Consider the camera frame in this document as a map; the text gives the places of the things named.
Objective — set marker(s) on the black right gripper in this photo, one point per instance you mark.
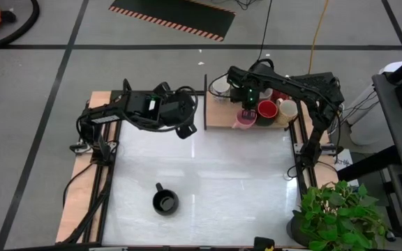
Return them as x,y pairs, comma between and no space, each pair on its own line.
248,96

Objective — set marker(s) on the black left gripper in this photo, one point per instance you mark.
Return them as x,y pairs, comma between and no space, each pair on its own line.
176,111

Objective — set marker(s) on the pink ceramic mug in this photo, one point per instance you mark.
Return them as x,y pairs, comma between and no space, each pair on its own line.
239,122

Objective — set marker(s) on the black mug red interior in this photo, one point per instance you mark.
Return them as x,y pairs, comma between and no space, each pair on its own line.
267,108

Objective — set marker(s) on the grey floral patterned mug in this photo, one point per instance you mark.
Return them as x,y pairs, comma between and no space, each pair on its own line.
266,95

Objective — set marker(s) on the salmon red mug white interior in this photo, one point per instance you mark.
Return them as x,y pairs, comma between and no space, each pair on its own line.
280,95

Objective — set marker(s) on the white mug blue floral print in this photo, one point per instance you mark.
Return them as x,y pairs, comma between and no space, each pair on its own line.
221,88

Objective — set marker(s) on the matte black round mug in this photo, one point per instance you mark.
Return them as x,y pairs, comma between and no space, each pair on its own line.
166,204

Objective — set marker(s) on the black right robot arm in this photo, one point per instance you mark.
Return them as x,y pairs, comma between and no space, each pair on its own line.
291,87

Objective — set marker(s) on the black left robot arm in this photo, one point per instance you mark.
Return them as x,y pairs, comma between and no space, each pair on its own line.
138,106

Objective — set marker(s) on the wooden tray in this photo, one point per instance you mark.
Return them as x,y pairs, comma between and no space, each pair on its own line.
218,116

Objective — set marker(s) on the black perforated computer case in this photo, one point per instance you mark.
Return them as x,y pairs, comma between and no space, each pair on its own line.
323,82

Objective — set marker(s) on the white printed paper sheet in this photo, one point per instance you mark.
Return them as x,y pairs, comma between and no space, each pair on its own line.
344,163

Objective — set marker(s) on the black floor mat orange stripes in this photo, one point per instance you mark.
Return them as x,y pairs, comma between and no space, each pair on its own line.
173,14

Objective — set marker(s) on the potted green leafy plant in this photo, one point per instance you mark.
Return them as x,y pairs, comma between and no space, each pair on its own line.
337,216

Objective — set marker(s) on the black aluminium table frame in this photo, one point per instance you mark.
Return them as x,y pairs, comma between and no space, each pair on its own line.
100,226

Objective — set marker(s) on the black handheld video camera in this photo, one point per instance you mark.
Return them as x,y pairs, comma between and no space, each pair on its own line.
263,243

